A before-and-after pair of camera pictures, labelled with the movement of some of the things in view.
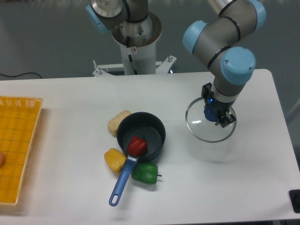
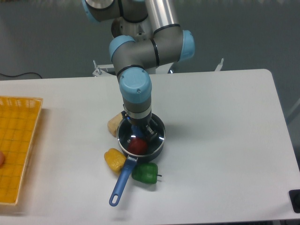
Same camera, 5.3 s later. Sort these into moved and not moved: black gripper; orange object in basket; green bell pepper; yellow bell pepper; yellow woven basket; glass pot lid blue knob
Moved: black gripper; glass pot lid blue knob
Not moved: yellow woven basket; green bell pepper; orange object in basket; yellow bell pepper
